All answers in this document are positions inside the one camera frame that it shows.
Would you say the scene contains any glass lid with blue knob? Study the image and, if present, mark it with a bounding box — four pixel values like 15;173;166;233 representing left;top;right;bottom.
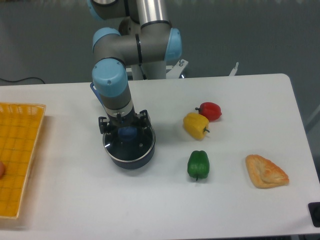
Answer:
102;126;156;164

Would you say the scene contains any yellow bell pepper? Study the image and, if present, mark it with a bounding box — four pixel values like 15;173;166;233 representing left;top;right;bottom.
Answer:
183;112;210;140

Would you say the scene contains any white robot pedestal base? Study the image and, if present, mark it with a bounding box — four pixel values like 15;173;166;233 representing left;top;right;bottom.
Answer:
126;58;240;81

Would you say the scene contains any black cable on floor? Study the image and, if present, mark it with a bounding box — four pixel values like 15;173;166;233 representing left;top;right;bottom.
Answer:
0;76;46;84

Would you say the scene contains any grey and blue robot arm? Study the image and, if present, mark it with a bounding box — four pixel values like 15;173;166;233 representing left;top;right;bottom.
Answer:
87;0;182;134

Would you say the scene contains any orange round object in basket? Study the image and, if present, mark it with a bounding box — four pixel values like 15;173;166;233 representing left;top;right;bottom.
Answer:
0;161;6;178

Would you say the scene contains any red bell pepper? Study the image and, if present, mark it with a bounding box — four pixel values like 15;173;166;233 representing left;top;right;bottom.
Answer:
195;102;222;122

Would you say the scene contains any golden puff pastry turnover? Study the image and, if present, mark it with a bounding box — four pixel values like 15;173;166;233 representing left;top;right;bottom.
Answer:
245;154;290;189

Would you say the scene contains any black device at table corner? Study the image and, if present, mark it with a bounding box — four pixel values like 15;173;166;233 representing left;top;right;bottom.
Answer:
308;202;320;228

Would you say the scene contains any green bell pepper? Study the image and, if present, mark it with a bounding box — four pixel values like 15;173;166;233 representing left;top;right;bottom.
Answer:
187;150;210;181

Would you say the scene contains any yellow woven basket tray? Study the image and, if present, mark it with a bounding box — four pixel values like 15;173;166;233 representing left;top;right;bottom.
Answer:
0;102;46;219

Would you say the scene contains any dark blue saucepan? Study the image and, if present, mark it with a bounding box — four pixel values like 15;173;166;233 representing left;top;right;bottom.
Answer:
89;82;156;170

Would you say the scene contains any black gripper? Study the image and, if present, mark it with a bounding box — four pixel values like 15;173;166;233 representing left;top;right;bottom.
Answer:
98;109;152;135

